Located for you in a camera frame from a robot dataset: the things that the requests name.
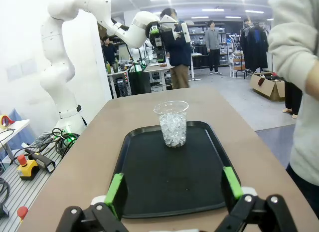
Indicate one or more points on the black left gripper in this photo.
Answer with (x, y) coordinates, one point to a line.
(167, 37)

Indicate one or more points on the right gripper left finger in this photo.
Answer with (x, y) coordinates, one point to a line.
(117, 192)

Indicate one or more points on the person's left hand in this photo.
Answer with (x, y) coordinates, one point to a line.
(313, 78)

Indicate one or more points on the person's left forearm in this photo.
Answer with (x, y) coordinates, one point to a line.
(286, 55)

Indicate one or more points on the rack of dark clothes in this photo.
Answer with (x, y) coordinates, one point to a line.
(254, 47)

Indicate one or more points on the small white side table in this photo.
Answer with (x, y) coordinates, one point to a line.
(17, 126)

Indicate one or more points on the red push button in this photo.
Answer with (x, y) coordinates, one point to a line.
(22, 211)

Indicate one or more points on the white standing desk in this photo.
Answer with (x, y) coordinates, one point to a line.
(119, 73)

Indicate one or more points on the storage shelf with bins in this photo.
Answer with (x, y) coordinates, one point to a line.
(198, 35)

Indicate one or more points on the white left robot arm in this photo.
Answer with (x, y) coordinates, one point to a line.
(57, 74)

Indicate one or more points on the bystander in black top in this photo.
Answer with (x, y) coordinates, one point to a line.
(108, 51)

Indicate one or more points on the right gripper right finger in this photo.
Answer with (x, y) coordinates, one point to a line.
(233, 184)

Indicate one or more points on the bystander in black trousers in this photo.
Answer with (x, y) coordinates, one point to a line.
(292, 97)

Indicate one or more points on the black computer case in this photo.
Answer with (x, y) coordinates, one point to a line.
(139, 82)

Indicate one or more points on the black plastic serving tray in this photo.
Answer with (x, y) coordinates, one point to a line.
(174, 179)

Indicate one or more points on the aluminium rail platform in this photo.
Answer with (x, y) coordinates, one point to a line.
(15, 192)

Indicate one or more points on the red yellow tape roll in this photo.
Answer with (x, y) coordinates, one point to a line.
(5, 121)

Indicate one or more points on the bystander in navy jacket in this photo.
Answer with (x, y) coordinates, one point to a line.
(178, 55)

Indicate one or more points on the person in light grey sweater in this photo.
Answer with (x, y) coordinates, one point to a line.
(306, 142)

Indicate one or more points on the open cardboard box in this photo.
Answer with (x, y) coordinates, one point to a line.
(266, 89)

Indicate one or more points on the bystander in grey shirt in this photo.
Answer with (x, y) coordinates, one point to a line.
(212, 40)

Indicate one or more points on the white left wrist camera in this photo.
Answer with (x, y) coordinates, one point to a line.
(167, 19)

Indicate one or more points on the black handheld enabling device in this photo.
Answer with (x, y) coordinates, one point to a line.
(42, 161)

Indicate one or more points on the yellow emergency stop box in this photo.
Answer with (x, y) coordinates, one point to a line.
(27, 168)

